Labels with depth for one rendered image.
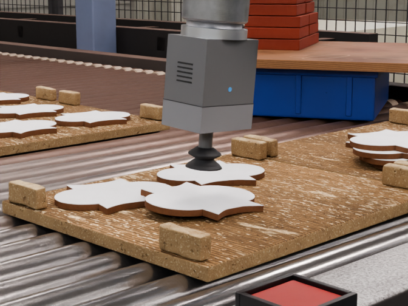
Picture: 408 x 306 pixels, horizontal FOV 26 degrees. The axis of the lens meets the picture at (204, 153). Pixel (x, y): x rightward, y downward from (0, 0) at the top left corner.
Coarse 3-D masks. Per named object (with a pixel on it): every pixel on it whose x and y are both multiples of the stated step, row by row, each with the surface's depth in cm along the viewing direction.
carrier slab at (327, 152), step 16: (352, 128) 156; (368, 128) 156; (384, 128) 156; (400, 128) 156; (288, 144) 141; (304, 144) 141; (320, 144) 141; (336, 144) 141; (288, 160) 129; (304, 160) 129; (320, 160) 129; (336, 160) 129; (352, 160) 129; (368, 176) 119
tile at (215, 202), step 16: (144, 192) 104; (160, 192) 103; (176, 192) 104; (192, 192) 105; (208, 192) 105; (224, 192) 106; (240, 192) 106; (160, 208) 97; (176, 208) 97; (192, 208) 97; (208, 208) 98; (224, 208) 98; (240, 208) 100; (256, 208) 101
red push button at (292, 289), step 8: (272, 288) 79; (280, 288) 79; (288, 288) 79; (296, 288) 79; (304, 288) 79; (312, 288) 79; (256, 296) 77; (264, 296) 77; (272, 296) 77; (280, 296) 77; (288, 296) 77; (296, 296) 77; (304, 296) 77; (312, 296) 77; (320, 296) 77; (328, 296) 77; (336, 296) 77; (280, 304) 75; (288, 304) 75; (296, 304) 75; (304, 304) 75; (312, 304) 75
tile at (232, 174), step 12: (180, 168) 120; (228, 168) 120; (240, 168) 120; (252, 168) 120; (168, 180) 114; (180, 180) 113; (192, 180) 113; (204, 180) 113; (216, 180) 113; (228, 180) 114; (240, 180) 114; (252, 180) 114
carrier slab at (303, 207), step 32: (224, 160) 129; (256, 160) 129; (256, 192) 110; (288, 192) 110; (320, 192) 110; (352, 192) 110; (384, 192) 110; (64, 224) 98; (96, 224) 97; (128, 224) 97; (160, 224) 97; (192, 224) 97; (224, 224) 97; (256, 224) 97; (288, 224) 97; (320, 224) 97; (352, 224) 99; (160, 256) 87; (224, 256) 86; (256, 256) 87
